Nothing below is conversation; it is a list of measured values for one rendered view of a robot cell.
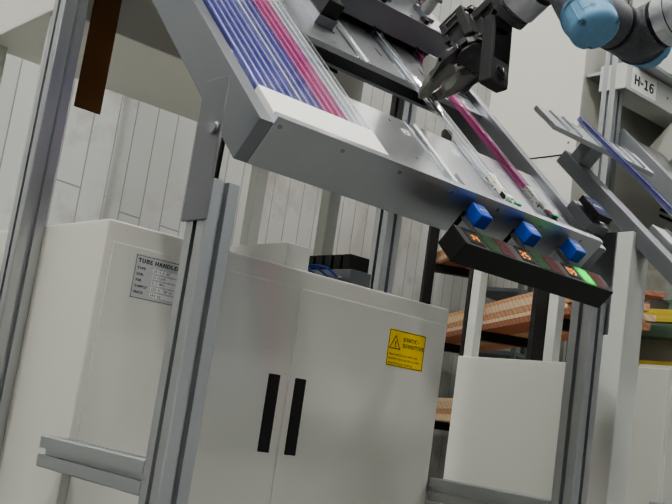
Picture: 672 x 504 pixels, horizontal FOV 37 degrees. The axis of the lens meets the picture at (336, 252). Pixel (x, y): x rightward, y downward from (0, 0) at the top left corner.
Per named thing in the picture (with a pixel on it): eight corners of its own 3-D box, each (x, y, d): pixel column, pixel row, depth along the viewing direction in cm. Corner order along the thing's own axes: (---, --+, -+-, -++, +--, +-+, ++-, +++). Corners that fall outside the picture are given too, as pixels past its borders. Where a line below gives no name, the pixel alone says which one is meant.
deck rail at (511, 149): (581, 277, 164) (606, 249, 161) (574, 275, 163) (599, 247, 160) (399, 47, 211) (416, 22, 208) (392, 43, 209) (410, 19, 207)
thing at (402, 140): (580, 258, 162) (593, 244, 161) (254, 140, 120) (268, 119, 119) (522, 185, 175) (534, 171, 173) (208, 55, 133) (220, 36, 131)
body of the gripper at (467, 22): (465, 44, 171) (516, -6, 164) (481, 80, 166) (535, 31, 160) (434, 28, 166) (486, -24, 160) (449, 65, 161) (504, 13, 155)
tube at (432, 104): (515, 212, 150) (520, 207, 150) (510, 210, 150) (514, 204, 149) (378, 38, 184) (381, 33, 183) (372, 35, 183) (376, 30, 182)
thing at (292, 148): (574, 275, 163) (604, 242, 160) (246, 163, 121) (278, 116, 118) (570, 270, 163) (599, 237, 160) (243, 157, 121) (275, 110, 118)
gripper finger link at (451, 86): (431, 86, 175) (466, 49, 170) (441, 111, 172) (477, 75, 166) (418, 81, 173) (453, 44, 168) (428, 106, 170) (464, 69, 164)
